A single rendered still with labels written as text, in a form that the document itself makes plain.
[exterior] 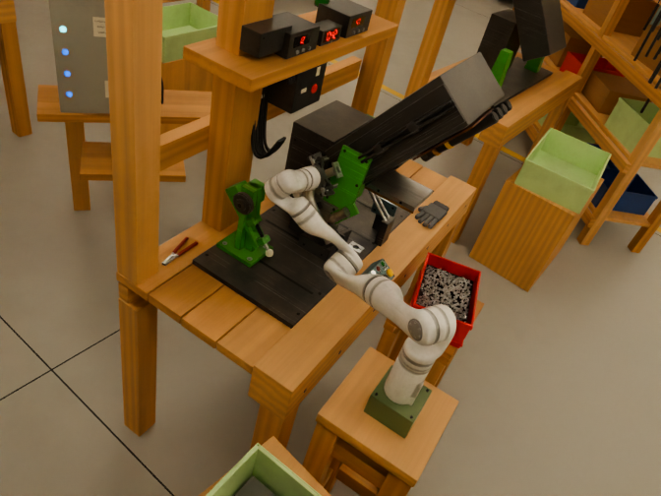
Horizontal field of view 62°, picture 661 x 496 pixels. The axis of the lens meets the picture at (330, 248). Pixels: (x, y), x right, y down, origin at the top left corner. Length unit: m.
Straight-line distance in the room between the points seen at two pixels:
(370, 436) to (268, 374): 0.33
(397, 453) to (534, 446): 1.45
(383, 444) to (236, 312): 0.59
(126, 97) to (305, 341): 0.84
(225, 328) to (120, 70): 0.78
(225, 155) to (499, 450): 1.86
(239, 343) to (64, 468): 1.05
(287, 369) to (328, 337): 0.18
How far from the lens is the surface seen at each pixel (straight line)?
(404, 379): 1.52
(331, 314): 1.80
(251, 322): 1.75
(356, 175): 1.90
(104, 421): 2.59
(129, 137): 1.52
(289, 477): 1.40
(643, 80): 4.28
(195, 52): 1.69
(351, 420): 1.63
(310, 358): 1.66
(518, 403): 3.10
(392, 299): 1.46
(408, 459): 1.62
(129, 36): 1.40
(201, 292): 1.82
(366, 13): 2.09
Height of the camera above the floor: 2.18
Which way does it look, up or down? 39 degrees down
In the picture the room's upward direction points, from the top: 15 degrees clockwise
